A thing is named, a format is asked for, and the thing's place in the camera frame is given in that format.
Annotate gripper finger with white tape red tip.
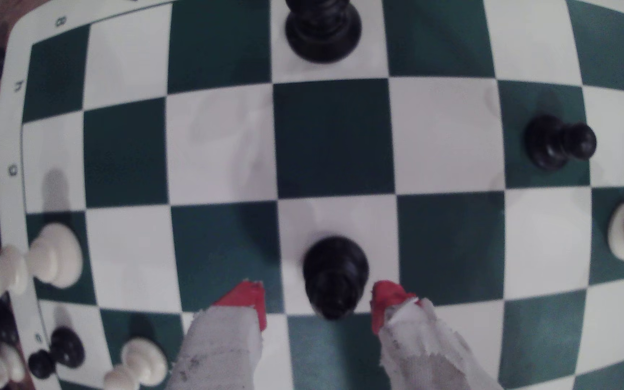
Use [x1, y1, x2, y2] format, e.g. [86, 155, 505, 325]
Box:
[370, 280, 502, 390]
[166, 280, 268, 390]

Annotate black pawn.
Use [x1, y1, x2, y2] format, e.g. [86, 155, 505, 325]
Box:
[302, 235, 370, 320]
[523, 114, 598, 172]
[27, 326, 86, 380]

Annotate green white chess mat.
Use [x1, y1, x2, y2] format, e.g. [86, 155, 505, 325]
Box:
[0, 0, 624, 390]

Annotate white pawn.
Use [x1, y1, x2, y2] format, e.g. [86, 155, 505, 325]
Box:
[102, 337, 169, 390]

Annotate white bishop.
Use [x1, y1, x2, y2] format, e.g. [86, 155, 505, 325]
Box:
[0, 222, 83, 304]

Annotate black king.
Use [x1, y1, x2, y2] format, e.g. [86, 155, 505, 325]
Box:
[285, 0, 362, 64]

